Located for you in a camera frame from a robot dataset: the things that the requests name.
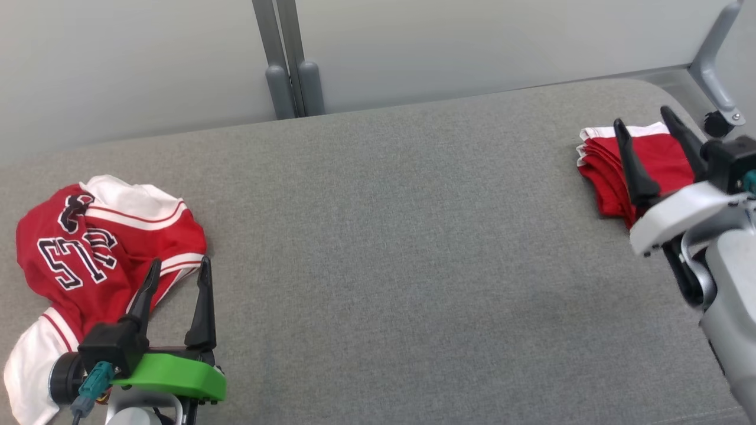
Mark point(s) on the grey partition post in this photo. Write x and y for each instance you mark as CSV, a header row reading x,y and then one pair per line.
x,y
311,88
277,88

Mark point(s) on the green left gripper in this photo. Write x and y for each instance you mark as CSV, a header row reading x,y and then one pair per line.
x,y
177,375

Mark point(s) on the red white basketball jersey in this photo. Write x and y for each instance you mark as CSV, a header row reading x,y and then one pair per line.
x,y
118,283

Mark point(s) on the grey metal furniture leg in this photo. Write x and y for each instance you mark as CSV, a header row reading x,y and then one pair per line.
x,y
711,65

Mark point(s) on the black caster wheel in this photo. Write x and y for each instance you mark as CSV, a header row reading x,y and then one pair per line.
x,y
717,125

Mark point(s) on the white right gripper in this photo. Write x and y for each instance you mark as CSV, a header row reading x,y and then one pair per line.
x,y
673,215

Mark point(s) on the red white basketball shorts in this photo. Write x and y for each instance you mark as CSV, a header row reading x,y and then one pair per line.
x,y
667,159

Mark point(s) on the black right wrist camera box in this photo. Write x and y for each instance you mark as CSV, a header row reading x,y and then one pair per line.
x,y
729,162

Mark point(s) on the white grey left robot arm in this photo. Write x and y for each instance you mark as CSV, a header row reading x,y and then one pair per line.
x,y
139,413

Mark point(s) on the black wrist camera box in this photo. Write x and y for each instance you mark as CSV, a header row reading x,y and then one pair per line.
x,y
109,348
729,162

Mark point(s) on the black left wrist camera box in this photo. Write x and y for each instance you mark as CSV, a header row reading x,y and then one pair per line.
x,y
109,348

